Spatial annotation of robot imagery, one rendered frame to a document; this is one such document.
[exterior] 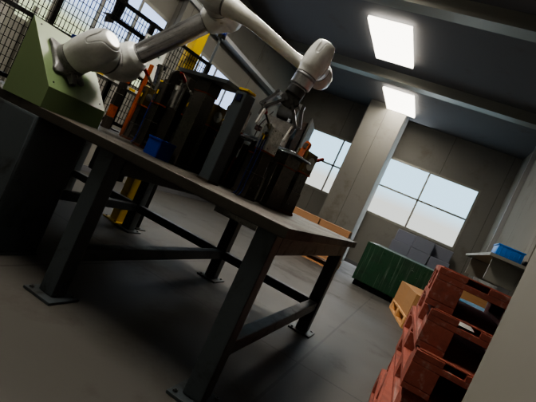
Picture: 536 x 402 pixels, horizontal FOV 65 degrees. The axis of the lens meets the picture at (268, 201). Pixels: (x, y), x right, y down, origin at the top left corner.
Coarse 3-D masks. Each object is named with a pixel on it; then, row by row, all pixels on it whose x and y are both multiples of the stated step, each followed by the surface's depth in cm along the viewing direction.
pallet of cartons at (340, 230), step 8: (296, 208) 694; (304, 216) 689; (312, 216) 685; (320, 224) 682; (328, 224) 678; (336, 232) 673; (344, 232) 669; (304, 256) 683; (312, 256) 744; (320, 256) 676; (320, 264) 675
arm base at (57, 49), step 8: (56, 40) 195; (56, 48) 192; (56, 56) 190; (64, 56) 190; (56, 64) 189; (64, 64) 191; (56, 72) 189; (64, 72) 192; (72, 72) 194; (72, 80) 194; (80, 80) 201
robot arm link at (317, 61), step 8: (320, 40) 165; (312, 48) 165; (320, 48) 164; (328, 48) 164; (304, 56) 167; (312, 56) 164; (320, 56) 164; (328, 56) 165; (304, 64) 166; (312, 64) 164; (320, 64) 165; (328, 64) 167; (312, 72) 165; (320, 72) 166; (328, 72) 174; (320, 80) 175
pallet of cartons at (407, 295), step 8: (400, 288) 550; (408, 288) 515; (416, 288) 541; (400, 296) 533; (408, 296) 493; (416, 296) 460; (464, 296) 452; (472, 296) 451; (392, 304) 555; (400, 304) 517; (408, 304) 475; (416, 304) 459; (480, 304) 449; (392, 312) 528; (400, 312) 488; (408, 312) 460; (400, 320) 493
